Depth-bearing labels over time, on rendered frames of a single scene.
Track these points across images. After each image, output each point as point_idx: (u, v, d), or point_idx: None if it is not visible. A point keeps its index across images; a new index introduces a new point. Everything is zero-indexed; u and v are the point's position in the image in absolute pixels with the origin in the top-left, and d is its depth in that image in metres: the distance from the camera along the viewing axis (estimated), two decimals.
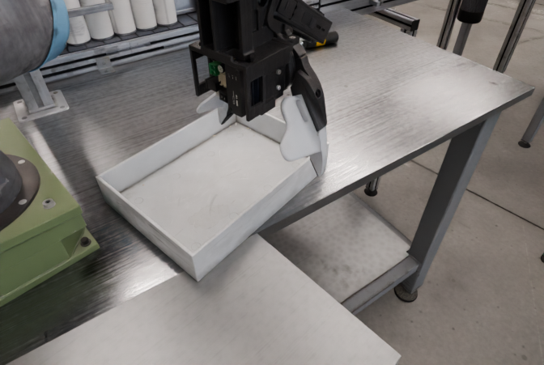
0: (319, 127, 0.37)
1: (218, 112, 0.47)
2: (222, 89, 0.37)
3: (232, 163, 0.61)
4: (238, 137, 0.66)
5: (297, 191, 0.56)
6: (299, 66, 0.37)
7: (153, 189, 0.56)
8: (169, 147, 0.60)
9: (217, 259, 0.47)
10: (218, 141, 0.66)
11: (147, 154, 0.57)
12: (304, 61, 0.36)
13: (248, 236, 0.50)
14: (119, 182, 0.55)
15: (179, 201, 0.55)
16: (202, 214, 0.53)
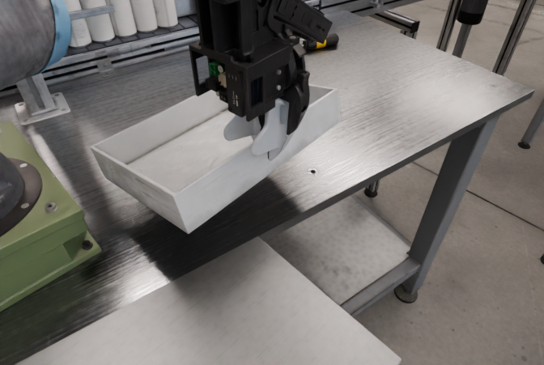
0: (290, 132, 0.40)
1: None
2: (222, 89, 0.37)
3: None
4: None
5: (306, 144, 0.50)
6: (299, 66, 0.37)
7: (153, 161, 0.53)
8: (171, 121, 0.57)
9: (210, 209, 0.41)
10: (224, 116, 0.62)
11: (146, 126, 0.54)
12: (304, 61, 0.36)
13: (248, 188, 0.44)
14: (117, 155, 0.52)
15: (178, 167, 0.50)
16: (201, 174, 0.48)
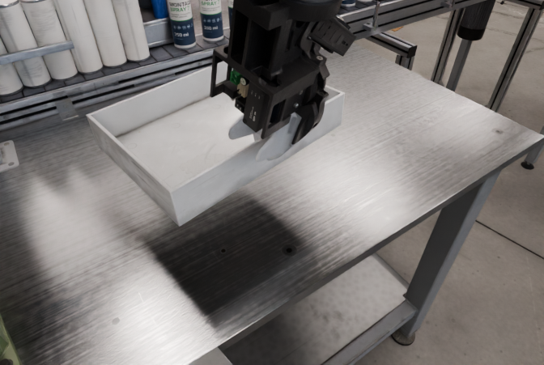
0: (295, 142, 0.41)
1: None
2: (238, 95, 0.36)
3: (237, 116, 0.56)
4: None
5: (304, 145, 0.50)
6: (318, 85, 0.36)
7: (149, 136, 0.52)
8: (171, 95, 0.55)
9: (203, 204, 0.41)
10: (226, 95, 0.61)
11: (146, 99, 0.53)
12: (325, 81, 0.36)
13: (243, 185, 0.44)
14: (112, 125, 0.51)
15: (174, 149, 0.50)
16: (197, 161, 0.48)
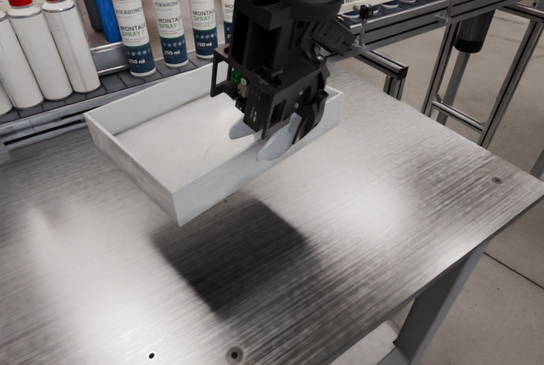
0: (295, 142, 0.41)
1: (255, 142, 0.45)
2: (238, 95, 0.36)
3: (235, 115, 0.56)
4: None
5: (303, 145, 0.50)
6: (319, 85, 0.36)
7: (146, 135, 0.52)
8: (168, 94, 0.55)
9: (204, 204, 0.41)
10: (223, 94, 0.60)
11: (143, 97, 0.52)
12: (326, 81, 0.36)
13: (243, 185, 0.44)
14: (110, 124, 0.51)
15: (172, 148, 0.50)
16: (196, 160, 0.48)
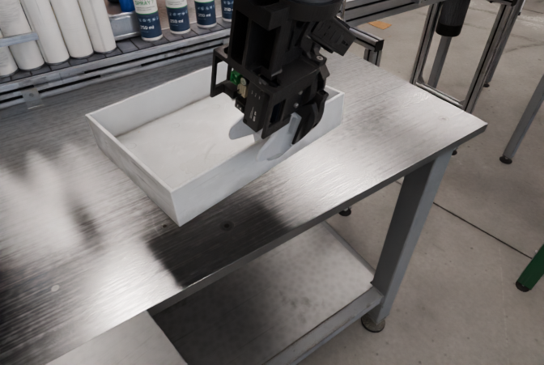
0: (295, 142, 0.41)
1: None
2: (238, 95, 0.36)
3: (237, 116, 0.56)
4: None
5: (304, 145, 0.50)
6: (319, 84, 0.36)
7: (148, 136, 0.52)
8: (170, 95, 0.55)
9: (204, 204, 0.41)
10: (225, 95, 0.60)
11: (145, 99, 0.53)
12: (325, 81, 0.36)
13: (243, 185, 0.44)
14: (112, 125, 0.51)
15: (173, 149, 0.50)
16: (197, 161, 0.48)
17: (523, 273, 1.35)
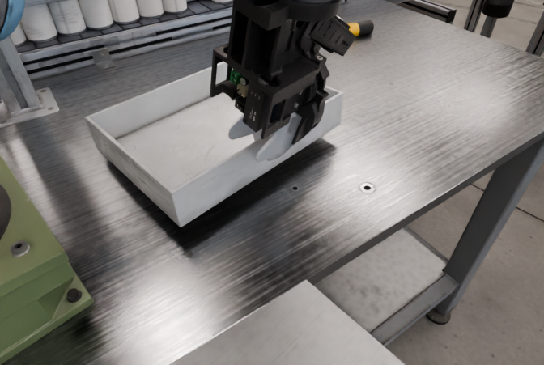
0: (295, 142, 0.41)
1: None
2: (237, 95, 0.36)
3: (236, 117, 0.56)
4: None
5: (304, 145, 0.50)
6: (318, 84, 0.36)
7: (148, 138, 0.52)
8: (169, 97, 0.55)
9: (204, 205, 0.41)
10: (224, 96, 0.61)
11: (144, 100, 0.53)
12: (325, 81, 0.36)
13: (244, 186, 0.44)
14: (112, 128, 0.51)
15: (173, 150, 0.50)
16: (197, 162, 0.48)
17: None
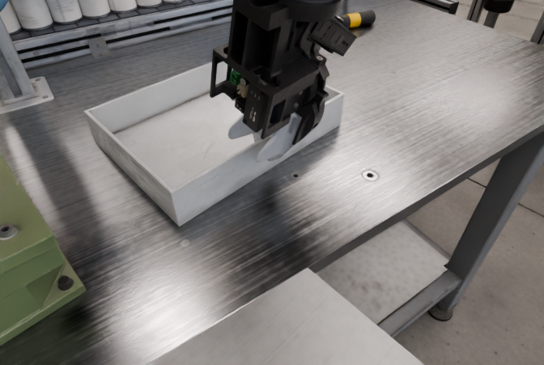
0: (295, 142, 0.41)
1: (254, 141, 0.45)
2: (237, 95, 0.36)
3: (236, 114, 0.55)
4: None
5: (303, 145, 0.50)
6: (318, 85, 0.36)
7: (147, 133, 0.52)
8: (169, 92, 0.55)
9: (203, 204, 0.41)
10: (224, 92, 0.60)
11: (144, 95, 0.52)
12: (325, 81, 0.36)
13: (242, 185, 0.45)
14: (111, 121, 0.51)
15: (172, 146, 0.50)
16: (196, 159, 0.48)
17: None
